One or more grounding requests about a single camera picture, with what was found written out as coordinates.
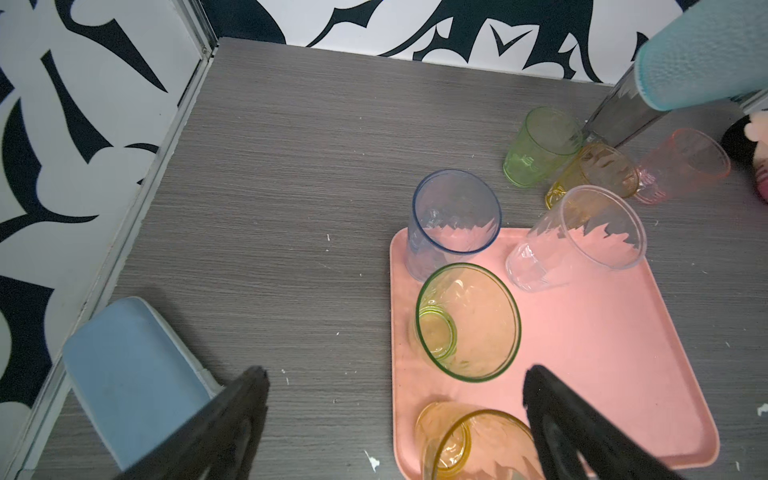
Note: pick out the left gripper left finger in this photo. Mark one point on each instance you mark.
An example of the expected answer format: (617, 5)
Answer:
(219, 442)

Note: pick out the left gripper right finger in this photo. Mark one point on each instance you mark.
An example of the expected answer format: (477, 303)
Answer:
(571, 436)

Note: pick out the pink tray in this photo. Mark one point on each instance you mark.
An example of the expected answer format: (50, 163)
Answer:
(609, 338)

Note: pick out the amber tall glass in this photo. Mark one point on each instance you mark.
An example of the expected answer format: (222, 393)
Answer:
(462, 441)

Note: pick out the yellow-green glass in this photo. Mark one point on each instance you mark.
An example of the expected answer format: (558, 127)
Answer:
(466, 323)

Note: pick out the clear tall glass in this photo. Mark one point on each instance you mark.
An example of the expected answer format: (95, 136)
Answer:
(589, 232)

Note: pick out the blue-purple glass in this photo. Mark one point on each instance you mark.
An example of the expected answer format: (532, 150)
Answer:
(454, 216)

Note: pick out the green small glass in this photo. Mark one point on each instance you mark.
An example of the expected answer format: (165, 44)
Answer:
(547, 139)

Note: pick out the pink glass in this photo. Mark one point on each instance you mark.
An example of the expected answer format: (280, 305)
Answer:
(685, 162)

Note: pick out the dark grey glass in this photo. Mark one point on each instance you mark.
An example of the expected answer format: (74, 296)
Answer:
(621, 116)

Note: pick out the teal glass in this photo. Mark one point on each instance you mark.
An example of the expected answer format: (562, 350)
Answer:
(715, 50)

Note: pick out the light blue grey dish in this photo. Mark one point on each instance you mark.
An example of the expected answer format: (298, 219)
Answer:
(135, 378)

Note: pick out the yellow short glass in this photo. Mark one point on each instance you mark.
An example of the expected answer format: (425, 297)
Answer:
(599, 165)

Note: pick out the pink plush doll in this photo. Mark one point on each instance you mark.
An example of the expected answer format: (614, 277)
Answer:
(756, 132)

